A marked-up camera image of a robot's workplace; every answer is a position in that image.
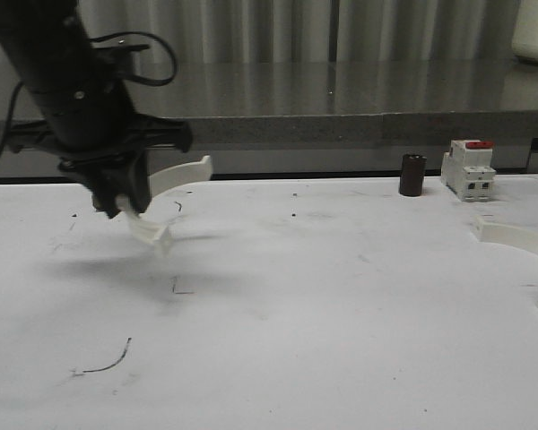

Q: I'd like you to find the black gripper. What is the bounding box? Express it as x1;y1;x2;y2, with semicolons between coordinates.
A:
4;114;193;219

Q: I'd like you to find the white half pipe clamp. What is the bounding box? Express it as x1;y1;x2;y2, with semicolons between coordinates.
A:
473;216;538;308
116;155;213;257

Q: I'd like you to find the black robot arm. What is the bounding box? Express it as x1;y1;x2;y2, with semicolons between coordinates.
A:
0;1;192;218

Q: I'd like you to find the grey stone counter ledge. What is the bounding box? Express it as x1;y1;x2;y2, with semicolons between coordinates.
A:
0;62;538;149

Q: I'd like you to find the dark brown cylindrical coupling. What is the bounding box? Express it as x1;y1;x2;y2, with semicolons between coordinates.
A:
398;154;427;197

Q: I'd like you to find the white container on counter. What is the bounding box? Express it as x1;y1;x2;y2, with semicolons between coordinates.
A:
511;0;538;63

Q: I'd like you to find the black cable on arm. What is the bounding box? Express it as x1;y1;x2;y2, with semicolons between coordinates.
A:
0;30;179;176

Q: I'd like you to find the white circuit breaker red switch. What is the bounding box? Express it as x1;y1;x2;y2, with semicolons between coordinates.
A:
440;139;496;202

